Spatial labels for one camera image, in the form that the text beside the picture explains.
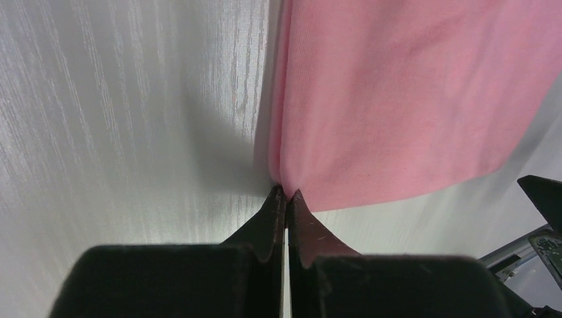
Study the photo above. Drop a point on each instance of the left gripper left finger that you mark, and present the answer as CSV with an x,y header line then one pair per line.
x,y
239,277

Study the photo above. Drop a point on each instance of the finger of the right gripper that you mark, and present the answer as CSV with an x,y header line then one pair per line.
x,y
545,194

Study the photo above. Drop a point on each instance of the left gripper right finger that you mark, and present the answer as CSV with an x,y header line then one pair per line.
x,y
330,279

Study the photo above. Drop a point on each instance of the pink t shirt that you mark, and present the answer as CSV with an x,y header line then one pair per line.
x,y
378,101

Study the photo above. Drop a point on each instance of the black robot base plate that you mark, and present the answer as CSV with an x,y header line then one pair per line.
x,y
529,272

